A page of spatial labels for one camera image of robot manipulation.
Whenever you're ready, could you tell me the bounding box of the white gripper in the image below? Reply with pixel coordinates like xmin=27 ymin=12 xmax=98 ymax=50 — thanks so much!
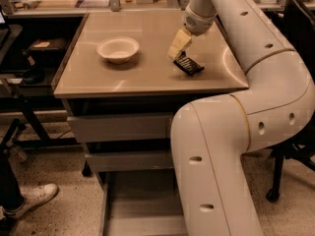
xmin=167 ymin=5 xmax=217 ymax=61

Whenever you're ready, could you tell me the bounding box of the black rxbar chocolate bar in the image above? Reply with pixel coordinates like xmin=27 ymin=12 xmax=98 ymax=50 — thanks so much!
xmin=173 ymin=51 xmax=204 ymax=77

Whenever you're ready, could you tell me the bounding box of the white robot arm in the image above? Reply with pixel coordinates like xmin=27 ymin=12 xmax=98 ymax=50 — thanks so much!
xmin=170 ymin=0 xmax=314 ymax=236

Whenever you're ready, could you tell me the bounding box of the grey drawer cabinet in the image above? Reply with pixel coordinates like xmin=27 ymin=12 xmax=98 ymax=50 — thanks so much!
xmin=50 ymin=9 xmax=250 ymax=236

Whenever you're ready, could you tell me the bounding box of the grey top drawer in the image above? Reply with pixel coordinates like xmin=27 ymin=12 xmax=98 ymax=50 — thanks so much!
xmin=67 ymin=113 xmax=172 ymax=143

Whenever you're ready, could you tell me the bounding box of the grey drawer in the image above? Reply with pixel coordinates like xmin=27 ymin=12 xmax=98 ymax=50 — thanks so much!
xmin=86 ymin=150 xmax=173 ymax=172
xmin=67 ymin=113 xmax=172 ymax=143
xmin=100 ymin=169 xmax=188 ymax=236

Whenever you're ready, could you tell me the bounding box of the grey middle drawer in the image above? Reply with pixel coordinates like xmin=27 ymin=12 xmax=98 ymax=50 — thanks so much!
xmin=86 ymin=150 xmax=173 ymax=172

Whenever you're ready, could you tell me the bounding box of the grey bottom drawer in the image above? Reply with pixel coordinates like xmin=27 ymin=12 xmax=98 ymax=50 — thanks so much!
xmin=100 ymin=169 xmax=188 ymax=236

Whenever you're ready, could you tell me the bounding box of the white paper bowl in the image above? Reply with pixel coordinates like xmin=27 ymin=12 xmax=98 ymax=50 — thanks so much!
xmin=96 ymin=36 xmax=140 ymax=64

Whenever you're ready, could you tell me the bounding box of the black office chair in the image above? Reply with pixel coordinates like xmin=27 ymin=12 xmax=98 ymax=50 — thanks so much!
xmin=265 ymin=0 xmax=315 ymax=204

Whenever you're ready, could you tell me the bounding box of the black box with label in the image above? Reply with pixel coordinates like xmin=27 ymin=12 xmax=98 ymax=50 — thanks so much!
xmin=28 ymin=38 xmax=68 ymax=56

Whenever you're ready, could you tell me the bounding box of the black round device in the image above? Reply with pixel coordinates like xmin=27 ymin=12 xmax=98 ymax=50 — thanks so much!
xmin=23 ymin=50 xmax=45 ymax=85

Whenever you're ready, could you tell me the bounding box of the white sneaker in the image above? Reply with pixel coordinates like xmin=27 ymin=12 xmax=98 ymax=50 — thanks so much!
xmin=0 ymin=183 xmax=59 ymax=219

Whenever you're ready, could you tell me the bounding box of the black trouser leg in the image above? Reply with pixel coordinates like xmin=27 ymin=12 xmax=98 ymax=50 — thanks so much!
xmin=0 ymin=151 xmax=25 ymax=211

